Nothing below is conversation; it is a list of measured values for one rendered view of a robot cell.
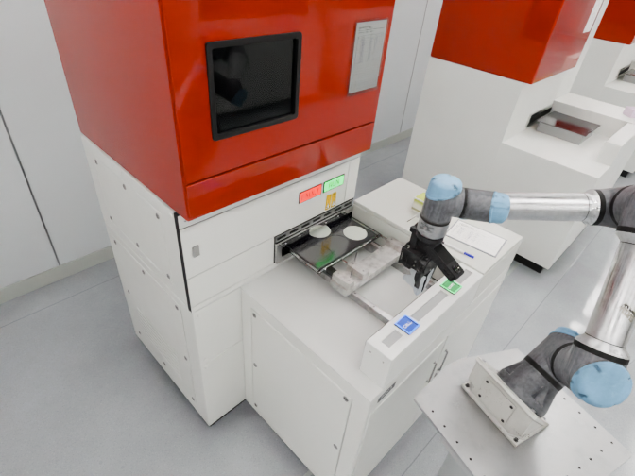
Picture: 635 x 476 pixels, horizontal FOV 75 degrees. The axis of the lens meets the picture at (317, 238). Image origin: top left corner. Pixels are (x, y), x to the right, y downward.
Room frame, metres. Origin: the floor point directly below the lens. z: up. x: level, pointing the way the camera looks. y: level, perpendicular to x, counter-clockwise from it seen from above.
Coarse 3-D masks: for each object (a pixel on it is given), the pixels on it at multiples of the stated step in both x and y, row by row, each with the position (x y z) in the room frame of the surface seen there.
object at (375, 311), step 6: (312, 270) 1.23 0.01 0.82; (324, 276) 1.19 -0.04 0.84; (330, 276) 1.18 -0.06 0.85; (354, 294) 1.09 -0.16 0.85; (354, 300) 1.08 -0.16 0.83; (360, 300) 1.07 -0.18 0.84; (366, 300) 1.07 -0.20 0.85; (366, 306) 1.05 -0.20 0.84; (372, 306) 1.04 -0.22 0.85; (372, 312) 1.03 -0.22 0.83; (378, 312) 1.02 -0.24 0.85; (384, 312) 1.02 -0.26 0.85; (378, 318) 1.01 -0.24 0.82; (384, 318) 1.00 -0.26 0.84; (390, 318) 0.99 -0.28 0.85
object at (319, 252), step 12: (336, 228) 1.43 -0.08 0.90; (300, 240) 1.32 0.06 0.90; (312, 240) 1.33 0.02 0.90; (324, 240) 1.33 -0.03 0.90; (336, 240) 1.34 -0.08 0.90; (348, 240) 1.35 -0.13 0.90; (360, 240) 1.36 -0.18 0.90; (300, 252) 1.24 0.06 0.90; (312, 252) 1.25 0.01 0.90; (324, 252) 1.26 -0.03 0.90; (336, 252) 1.26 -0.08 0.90; (312, 264) 1.18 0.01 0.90; (324, 264) 1.18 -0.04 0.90
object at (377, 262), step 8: (384, 248) 1.34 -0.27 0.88; (368, 256) 1.28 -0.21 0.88; (376, 256) 1.29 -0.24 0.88; (384, 256) 1.29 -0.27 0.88; (392, 256) 1.30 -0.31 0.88; (360, 264) 1.23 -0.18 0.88; (368, 264) 1.23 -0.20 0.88; (376, 264) 1.24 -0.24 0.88; (384, 264) 1.24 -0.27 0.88; (344, 272) 1.17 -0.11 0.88; (376, 272) 1.20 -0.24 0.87; (360, 280) 1.14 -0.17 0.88; (368, 280) 1.17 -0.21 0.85; (336, 288) 1.10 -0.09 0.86; (344, 288) 1.09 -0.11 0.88; (352, 288) 1.10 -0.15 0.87; (344, 296) 1.07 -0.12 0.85
